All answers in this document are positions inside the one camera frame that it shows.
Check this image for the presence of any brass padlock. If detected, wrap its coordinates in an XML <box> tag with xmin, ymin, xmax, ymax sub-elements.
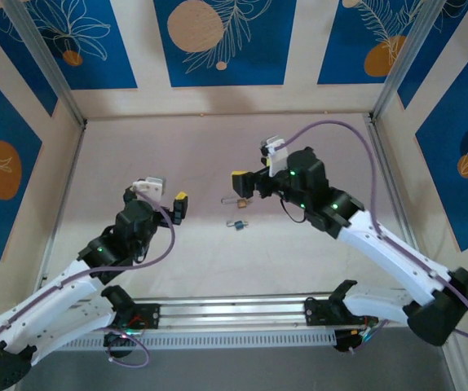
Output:
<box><xmin>220</xmin><ymin>196</ymin><xmax>249</xmax><ymax>211</ymax></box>

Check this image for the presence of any black base connector block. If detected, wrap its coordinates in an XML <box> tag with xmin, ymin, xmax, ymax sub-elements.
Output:
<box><xmin>333</xmin><ymin>329</ymin><xmax>366</xmax><ymax>354</ymax></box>
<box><xmin>103</xmin><ymin>330</ymin><xmax>138</xmax><ymax>359</ymax></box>

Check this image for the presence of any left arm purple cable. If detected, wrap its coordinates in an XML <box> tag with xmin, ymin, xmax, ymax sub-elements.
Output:
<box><xmin>0</xmin><ymin>189</ymin><xmax>177</xmax><ymax>386</ymax></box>

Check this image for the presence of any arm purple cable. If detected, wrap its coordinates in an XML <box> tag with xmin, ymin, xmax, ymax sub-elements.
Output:
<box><xmin>274</xmin><ymin>120</ymin><xmax>468</xmax><ymax>355</ymax></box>
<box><xmin>0</xmin><ymin>189</ymin><xmax>177</xmax><ymax>386</ymax></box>

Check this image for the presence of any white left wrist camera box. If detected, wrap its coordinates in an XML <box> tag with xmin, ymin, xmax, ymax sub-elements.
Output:
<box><xmin>130</xmin><ymin>175</ymin><xmax>166</xmax><ymax>202</ymax></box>

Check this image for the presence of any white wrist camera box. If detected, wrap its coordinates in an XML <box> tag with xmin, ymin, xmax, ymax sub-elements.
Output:
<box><xmin>258</xmin><ymin>135</ymin><xmax>291</xmax><ymax>178</ymax></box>
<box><xmin>130</xmin><ymin>175</ymin><xmax>166</xmax><ymax>202</ymax></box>

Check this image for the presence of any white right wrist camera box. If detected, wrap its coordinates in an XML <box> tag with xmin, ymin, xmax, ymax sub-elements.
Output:
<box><xmin>258</xmin><ymin>135</ymin><xmax>291</xmax><ymax>178</ymax></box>

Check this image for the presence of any thin black cable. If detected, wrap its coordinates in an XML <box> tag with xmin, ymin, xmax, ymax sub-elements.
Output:
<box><xmin>279</xmin><ymin>197</ymin><xmax>307</xmax><ymax>224</ymax></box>

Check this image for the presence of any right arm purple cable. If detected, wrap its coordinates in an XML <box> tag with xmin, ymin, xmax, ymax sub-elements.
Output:
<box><xmin>274</xmin><ymin>120</ymin><xmax>468</xmax><ymax>355</ymax></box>

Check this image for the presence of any aluminium side rail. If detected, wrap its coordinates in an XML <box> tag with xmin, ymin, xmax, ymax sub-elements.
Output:
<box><xmin>38</xmin><ymin>124</ymin><xmax>88</xmax><ymax>286</ymax></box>
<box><xmin>364</xmin><ymin>113</ymin><xmax>433</xmax><ymax>293</ymax></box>

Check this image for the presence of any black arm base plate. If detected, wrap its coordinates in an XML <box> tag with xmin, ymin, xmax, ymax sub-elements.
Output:
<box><xmin>303</xmin><ymin>296</ymin><xmax>377</xmax><ymax>327</ymax></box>
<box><xmin>113</xmin><ymin>301</ymin><xmax>161</xmax><ymax>330</ymax></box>

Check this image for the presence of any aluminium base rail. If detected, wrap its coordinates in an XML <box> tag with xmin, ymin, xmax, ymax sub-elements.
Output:
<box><xmin>33</xmin><ymin>289</ymin><xmax>457</xmax><ymax>336</ymax></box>

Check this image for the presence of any grey slotted cable duct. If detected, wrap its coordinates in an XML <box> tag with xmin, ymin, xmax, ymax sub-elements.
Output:
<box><xmin>58</xmin><ymin>330</ymin><xmax>337</xmax><ymax>352</ymax></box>

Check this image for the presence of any aluminium frame post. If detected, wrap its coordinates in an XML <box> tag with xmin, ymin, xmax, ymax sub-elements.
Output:
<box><xmin>1</xmin><ymin>0</ymin><xmax>88</xmax><ymax>130</ymax></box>
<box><xmin>368</xmin><ymin>0</ymin><xmax>443</xmax><ymax>123</ymax></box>

